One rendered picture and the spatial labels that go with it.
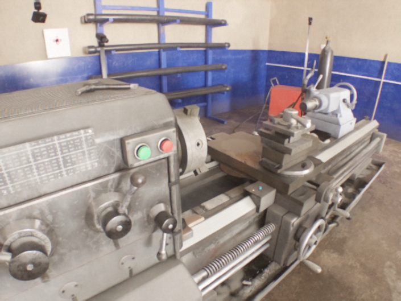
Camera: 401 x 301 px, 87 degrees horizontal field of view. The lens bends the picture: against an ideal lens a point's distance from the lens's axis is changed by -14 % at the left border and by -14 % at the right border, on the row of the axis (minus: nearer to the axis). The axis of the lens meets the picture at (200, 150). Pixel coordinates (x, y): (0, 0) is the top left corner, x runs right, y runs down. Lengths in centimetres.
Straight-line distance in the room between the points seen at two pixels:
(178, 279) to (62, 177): 46
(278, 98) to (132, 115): 373
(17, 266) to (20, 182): 15
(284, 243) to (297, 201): 20
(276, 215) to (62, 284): 82
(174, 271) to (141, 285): 11
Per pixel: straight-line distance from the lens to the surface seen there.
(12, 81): 375
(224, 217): 96
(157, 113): 57
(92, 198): 55
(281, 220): 108
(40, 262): 53
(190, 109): 87
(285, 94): 413
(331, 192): 112
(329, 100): 183
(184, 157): 85
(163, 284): 78
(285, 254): 118
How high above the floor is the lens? 145
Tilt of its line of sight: 24 degrees down
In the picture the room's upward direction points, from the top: straight up
